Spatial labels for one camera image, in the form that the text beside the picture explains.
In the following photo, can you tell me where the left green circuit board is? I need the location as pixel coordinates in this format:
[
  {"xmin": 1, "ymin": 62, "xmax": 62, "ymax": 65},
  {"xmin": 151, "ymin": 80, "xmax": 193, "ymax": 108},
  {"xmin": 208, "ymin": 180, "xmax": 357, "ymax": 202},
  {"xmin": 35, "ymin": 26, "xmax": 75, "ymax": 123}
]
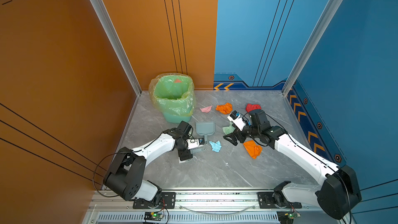
[{"xmin": 144, "ymin": 212, "xmax": 164, "ymax": 223}]

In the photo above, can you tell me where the orange paper ball near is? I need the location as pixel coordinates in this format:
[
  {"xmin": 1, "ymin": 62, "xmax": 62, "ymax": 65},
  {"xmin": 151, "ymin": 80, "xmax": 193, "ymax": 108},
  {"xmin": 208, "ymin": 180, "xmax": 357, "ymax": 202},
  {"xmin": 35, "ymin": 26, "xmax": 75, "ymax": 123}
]
[{"xmin": 243, "ymin": 140, "xmax": 262, "ymax": 159}]

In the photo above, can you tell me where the red paper ball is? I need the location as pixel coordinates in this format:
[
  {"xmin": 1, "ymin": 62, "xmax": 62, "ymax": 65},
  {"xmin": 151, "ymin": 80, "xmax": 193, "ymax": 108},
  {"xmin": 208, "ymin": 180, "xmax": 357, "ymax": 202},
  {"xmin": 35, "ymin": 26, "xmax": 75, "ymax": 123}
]
[{"xmin": 245, "ymin": 103, "xmax": 262, "ymax": 113}]

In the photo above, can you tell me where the grey-blue hand brush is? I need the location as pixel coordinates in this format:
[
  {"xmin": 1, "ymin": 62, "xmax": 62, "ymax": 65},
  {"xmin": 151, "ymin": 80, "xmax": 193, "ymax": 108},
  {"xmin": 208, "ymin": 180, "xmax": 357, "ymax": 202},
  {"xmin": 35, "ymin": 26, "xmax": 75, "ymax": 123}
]
[{"xmin": 178, "ymin": 146, "xmax": 206, "ymax": 163}]

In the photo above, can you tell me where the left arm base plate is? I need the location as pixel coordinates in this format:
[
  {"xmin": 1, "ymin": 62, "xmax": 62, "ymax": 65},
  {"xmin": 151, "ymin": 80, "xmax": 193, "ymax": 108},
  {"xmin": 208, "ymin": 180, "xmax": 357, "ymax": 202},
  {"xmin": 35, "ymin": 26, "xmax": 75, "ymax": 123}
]
[{"xmin": 133, "ymin": 192, "xmax": 176, "ymax": 209}]

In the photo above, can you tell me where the light blue paper scrap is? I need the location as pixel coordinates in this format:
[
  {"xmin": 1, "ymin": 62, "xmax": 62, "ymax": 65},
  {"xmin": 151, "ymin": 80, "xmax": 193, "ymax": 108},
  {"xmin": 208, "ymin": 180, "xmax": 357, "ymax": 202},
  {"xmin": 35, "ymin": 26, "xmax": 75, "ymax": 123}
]
[{"xmin": 209, "ymin": 141, "xmax": 222, "ymax": 152}]

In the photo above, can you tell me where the aluminium corner post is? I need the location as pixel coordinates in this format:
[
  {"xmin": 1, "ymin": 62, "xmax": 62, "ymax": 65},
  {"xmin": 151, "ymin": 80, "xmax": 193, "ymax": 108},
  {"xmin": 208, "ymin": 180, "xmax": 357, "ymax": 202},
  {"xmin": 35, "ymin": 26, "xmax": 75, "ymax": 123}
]
[
  {"xmin": 282, "ymin": 0, "xmax": 343, "ymax": 96},
  {"xmin": 90, "ymin": 0, "xmax": 142, "ymax": 96}
]

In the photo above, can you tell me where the green circuit board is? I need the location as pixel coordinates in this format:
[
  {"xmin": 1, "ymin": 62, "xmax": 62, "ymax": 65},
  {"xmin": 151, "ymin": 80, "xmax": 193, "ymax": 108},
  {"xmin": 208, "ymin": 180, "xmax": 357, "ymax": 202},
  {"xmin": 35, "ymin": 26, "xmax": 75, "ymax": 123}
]
[
  {"xmin": 144, "ymin": 212, "xmax": 164, "ymax": 223},
  {"xmin": 277, "ymin": 212, "xmax": 301, "ymax": 224}
]

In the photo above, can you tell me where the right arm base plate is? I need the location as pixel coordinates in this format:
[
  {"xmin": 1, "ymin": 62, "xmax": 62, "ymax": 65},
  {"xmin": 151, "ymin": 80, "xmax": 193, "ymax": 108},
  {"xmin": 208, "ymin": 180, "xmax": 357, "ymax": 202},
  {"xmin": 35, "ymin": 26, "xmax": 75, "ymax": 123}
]
[{"xmin": 257, "ymin": 191, "xmax": 302, "ymax": 209}]

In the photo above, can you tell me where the right green circuit board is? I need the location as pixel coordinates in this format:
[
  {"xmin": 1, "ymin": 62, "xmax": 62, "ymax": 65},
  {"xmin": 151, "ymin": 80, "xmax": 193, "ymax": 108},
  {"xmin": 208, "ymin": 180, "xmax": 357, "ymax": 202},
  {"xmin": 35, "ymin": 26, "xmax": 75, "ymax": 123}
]
[{"xmin": 277, "ymin": 212, "xmax": 301, "ymax": 224}]

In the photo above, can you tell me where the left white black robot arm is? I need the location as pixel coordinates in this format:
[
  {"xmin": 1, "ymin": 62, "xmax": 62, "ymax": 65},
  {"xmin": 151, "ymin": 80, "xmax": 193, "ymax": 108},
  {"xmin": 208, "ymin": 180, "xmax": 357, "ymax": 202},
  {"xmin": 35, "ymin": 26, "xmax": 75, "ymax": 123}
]
[{"xmin": 103, "ymin": 121, "xmax": 204, "ymax": 207}]

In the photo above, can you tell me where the green plastic trash bin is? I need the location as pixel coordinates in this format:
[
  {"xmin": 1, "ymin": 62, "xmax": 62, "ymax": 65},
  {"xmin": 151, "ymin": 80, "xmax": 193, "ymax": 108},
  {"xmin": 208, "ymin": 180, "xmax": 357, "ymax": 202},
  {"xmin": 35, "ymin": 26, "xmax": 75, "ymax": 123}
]
[{"xmin": 153, "ymin": 75, "xmax": 194, "ymax": 124}]

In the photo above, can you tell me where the small light green paper scrap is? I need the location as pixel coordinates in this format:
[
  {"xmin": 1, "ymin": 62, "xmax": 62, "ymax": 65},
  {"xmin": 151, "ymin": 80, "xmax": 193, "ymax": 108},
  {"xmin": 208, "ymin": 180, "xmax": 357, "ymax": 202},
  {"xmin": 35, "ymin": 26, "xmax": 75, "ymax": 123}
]
[{"xmin": 222, "ymin": 122, "xmax": 235, "ymax": 135}]

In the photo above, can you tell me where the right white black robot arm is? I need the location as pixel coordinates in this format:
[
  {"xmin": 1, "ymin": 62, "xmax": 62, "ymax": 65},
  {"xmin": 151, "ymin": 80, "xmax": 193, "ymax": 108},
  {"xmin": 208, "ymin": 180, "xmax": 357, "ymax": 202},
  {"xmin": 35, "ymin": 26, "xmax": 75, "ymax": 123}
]
[{"xmin": 224, "ymin": 110, "xmax": 362, "ymax": 220}]

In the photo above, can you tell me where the right aluminium corner post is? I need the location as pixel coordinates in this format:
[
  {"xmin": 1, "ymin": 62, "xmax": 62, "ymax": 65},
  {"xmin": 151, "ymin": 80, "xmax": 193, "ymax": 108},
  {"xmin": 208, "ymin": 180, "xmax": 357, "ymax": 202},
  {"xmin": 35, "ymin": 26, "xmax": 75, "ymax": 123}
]
[{"xmin": 282, "ymin": 0, "xmax": 343, "ymax": 96}]

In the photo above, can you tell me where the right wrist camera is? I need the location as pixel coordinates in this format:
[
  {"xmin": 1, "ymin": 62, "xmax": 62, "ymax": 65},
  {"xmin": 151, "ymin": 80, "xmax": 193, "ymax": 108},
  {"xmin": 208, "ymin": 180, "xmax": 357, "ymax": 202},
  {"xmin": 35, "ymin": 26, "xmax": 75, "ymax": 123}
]
[{"xmin": 228, "ymin": 111, "xmax": 248, "ymax": 131}]

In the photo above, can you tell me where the orange paper ball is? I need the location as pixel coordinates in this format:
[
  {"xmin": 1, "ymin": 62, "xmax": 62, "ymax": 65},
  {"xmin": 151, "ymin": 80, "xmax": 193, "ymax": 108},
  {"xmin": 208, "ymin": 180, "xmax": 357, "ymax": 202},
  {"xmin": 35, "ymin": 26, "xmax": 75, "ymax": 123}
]
[
  {"xmin": 216, "ymin": 103, "xmax": 233, "ymax": 115},
  {"xmin": 243, "ymin": 140, "xmax": 262, "ymax": 159}
]

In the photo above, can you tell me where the pink paper scrap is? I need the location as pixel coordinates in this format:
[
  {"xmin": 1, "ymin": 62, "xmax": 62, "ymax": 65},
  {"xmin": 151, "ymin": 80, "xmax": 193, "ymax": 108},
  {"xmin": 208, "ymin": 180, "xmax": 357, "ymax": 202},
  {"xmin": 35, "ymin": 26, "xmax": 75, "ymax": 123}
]
[{"xmin": 200, "ymin": 106, "xmax": 212, "ymax": 113}]

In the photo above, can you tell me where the grey-blue plastic dustpan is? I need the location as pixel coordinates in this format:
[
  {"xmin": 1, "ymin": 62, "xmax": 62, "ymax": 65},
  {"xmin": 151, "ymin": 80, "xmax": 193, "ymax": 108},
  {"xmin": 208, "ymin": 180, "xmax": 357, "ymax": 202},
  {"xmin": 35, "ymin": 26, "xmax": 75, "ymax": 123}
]
[{"xmin": 195, "ymin": 121, "xmax": 216, "ymax": 140}]

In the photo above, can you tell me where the orange paper ball far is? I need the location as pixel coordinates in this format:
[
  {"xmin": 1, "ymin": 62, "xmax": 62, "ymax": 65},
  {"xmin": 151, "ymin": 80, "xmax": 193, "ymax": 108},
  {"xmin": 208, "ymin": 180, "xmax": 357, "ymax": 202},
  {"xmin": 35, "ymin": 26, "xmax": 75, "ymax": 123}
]
[{"xmin": 216, "ymin": 103, "xmax": 233, "ymax": 115}]

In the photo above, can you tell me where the yellow translucent bin liner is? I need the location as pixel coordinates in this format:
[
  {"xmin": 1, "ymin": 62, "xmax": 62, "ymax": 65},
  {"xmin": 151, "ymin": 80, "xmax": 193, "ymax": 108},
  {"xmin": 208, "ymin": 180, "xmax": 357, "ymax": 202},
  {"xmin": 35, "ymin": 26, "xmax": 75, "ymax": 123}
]
[{"xmin": 148, "ymin": 73, "xmax": 197, "ymax": 117}]

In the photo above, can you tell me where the aluminium front rail frame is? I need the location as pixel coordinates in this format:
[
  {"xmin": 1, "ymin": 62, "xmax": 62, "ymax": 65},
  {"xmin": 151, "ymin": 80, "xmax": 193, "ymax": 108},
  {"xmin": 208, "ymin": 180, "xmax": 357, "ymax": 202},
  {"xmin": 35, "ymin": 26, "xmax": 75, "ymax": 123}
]
[{"xmin": 83, "ymin": 188, "xmax": 356, "ymax": 224}]

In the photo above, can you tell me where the left aluminium corner post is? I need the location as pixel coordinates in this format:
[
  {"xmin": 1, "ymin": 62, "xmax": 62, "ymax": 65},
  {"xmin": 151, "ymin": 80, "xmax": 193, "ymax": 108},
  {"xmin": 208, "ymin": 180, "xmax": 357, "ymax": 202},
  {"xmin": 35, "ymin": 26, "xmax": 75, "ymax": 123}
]
[{"xmin": 90, "ymin": 0, "xmax": 142, "ymax": 96}]

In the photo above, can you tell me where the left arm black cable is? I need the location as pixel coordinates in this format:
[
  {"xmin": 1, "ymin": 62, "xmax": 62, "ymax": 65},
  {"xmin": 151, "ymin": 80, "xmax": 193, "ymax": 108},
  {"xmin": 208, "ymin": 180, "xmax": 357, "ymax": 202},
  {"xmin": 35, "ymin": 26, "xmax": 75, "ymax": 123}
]
[{"xmin": 92, "ymin": 132, "xmax": 165, "ymax": 198}]

